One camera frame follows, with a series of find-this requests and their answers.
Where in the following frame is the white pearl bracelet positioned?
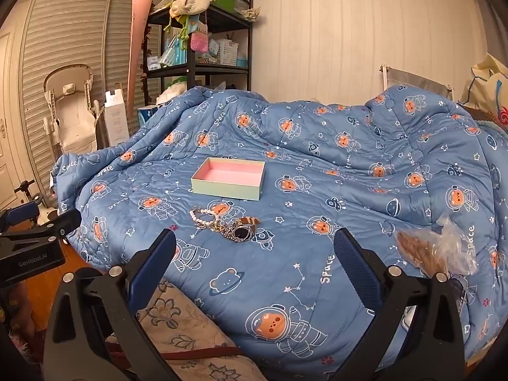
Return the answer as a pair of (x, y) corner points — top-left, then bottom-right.
(188, 206), (219, 229)

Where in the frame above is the brown strap wristwatch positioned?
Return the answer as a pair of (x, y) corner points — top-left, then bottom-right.
(222, 217), (261, 244)

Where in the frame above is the pink lined jewelry box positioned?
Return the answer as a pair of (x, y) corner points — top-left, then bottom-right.
(191, 157), (265, 200)

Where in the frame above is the floral bed sheet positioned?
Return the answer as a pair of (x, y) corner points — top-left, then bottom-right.
(107, 278), (267, 381)

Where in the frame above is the plastic bag with brown item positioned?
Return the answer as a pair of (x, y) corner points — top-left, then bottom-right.
(395, 216), (478, 278)

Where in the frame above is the white cardboard box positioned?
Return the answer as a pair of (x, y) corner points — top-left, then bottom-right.
(103, 88), (129, 146)

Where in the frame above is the white baby high chair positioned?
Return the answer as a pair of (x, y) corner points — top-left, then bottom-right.
(43, 64), (97, 159)

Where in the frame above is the blue astronaut print quilt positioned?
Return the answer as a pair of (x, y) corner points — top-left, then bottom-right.
(51, 85), (507, 380)

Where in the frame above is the white louvered closet door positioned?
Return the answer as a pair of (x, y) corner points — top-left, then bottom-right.
(18, 0), (131, 201)

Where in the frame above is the black metal shelf rack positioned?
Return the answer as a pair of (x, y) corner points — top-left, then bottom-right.
(141, 0), (254, 105)

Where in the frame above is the pink folded umbrella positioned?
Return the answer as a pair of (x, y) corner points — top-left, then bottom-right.
(126, 0), (152, 120)

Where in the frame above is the cream tote bag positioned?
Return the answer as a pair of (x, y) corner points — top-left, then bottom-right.
(459, 53), (508, 132)

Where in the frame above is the white metal bed rail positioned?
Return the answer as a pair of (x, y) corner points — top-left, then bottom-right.
(379, 64), (454, 100)

